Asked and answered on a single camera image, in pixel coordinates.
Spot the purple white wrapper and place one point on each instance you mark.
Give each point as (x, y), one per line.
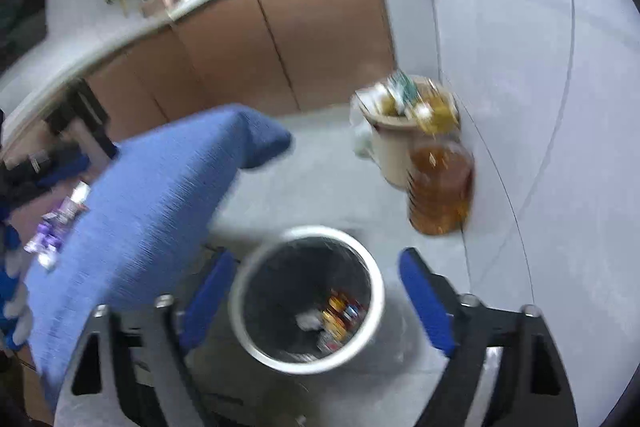
(55, 229)

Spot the crumpled white paper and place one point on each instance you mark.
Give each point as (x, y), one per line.
(309, 321)

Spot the pile of mixed wrappers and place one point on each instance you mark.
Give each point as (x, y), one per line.
(400, 97)

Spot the person's left hand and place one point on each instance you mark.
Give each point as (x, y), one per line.
(12, 297)

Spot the brown kitchen cabinets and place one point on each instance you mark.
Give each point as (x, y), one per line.
(300, 37)

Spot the beige waste bin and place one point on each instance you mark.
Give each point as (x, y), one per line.
(392, 154)

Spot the blue terry towel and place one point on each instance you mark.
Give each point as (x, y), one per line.
(150, 207)

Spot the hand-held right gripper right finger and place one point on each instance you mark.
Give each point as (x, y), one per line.
(425, 302)

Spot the white round waste bin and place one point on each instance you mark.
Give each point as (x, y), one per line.
(295, 277)

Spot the amber cooking oil bottle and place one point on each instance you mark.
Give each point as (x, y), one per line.
(440, 187)

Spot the white kitchen countertop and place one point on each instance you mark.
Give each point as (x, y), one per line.
(125, 42)

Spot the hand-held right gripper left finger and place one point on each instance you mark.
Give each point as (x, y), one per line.
(207, 302)

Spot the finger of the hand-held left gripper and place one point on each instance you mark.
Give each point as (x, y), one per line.
(65, 172)
(82, 122)

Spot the red yellow snack wrapper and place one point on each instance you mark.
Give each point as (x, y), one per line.
(342, 314)

